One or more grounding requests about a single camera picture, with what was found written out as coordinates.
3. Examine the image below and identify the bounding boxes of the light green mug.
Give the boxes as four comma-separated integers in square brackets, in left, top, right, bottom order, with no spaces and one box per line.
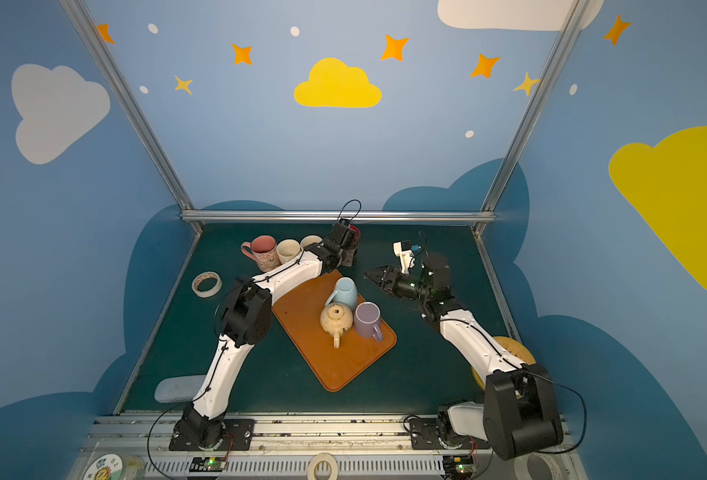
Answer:
[300,235,323,249]

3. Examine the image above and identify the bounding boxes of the light blue mug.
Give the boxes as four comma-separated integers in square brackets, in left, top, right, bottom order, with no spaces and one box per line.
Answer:
[326,277,359,311]

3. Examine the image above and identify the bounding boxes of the cream white mug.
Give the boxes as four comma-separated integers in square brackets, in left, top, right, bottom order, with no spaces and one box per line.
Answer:
[277,239,303,264]

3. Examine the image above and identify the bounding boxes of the pink ghost mug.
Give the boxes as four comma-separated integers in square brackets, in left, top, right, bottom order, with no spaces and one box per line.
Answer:
[241,235,282,272]

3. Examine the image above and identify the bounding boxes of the black skull mug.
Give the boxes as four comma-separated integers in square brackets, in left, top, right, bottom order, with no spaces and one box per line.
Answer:
[349,224,361,240]

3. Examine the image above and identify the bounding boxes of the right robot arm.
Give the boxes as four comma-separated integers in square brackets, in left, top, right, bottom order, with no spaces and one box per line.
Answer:
[365,254,563,460]

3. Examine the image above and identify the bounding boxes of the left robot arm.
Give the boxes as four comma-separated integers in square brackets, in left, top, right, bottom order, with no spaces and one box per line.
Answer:
[170,218,361,451]

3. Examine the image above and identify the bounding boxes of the lavender mug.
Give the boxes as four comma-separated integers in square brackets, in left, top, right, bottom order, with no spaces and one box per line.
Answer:
[353,302,383,342]

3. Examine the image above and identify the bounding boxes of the beige ceramic teapot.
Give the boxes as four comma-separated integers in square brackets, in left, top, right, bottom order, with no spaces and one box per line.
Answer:
[320,303,354,349]

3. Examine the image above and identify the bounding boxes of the yellow plastic basket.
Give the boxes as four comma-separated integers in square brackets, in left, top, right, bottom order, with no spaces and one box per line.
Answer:
[493,336,537,366]

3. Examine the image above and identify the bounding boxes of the masking tape roll on table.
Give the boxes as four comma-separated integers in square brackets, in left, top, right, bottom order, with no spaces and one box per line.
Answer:
[192,271,223,298]

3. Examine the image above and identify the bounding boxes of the white tape roll front centre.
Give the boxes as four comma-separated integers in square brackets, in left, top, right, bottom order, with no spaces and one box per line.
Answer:
[307,453,340,480]

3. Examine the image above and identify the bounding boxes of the grey sponge pad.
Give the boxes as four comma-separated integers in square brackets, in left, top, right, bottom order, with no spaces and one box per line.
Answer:
[154,375,206,404]

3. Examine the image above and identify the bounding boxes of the clear tape roll front right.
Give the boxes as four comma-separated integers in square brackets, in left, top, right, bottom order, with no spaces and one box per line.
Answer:
[513,453,565,480]

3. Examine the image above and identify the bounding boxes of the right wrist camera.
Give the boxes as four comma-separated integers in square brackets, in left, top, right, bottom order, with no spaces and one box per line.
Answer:
[393,240,423,274]

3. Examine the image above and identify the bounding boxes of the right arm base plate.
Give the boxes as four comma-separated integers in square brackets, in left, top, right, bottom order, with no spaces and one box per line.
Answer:
[403,415,491,451]

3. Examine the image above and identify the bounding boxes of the aluminium frame back bar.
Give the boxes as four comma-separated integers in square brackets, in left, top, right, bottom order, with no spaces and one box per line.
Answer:
[181,210,495,224]

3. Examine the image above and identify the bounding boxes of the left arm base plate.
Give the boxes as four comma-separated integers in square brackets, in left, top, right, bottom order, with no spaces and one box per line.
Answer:
[169,418,256,452]

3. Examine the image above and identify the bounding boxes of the aluminium front rail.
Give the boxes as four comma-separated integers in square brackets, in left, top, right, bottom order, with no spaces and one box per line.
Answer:
[68,413,587,479]

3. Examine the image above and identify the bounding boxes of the aluminium frame right post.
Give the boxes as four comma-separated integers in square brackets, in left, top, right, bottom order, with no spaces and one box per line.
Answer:
[473,0,591,240]

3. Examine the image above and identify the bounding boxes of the aluminium frame post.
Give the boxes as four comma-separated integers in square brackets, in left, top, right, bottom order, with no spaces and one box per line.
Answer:
[60,0,195,213]
[473,0,591,240]

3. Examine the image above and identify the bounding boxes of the aluminium frame left post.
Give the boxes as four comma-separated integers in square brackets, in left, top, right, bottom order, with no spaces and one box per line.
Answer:
[60,0,195,213]

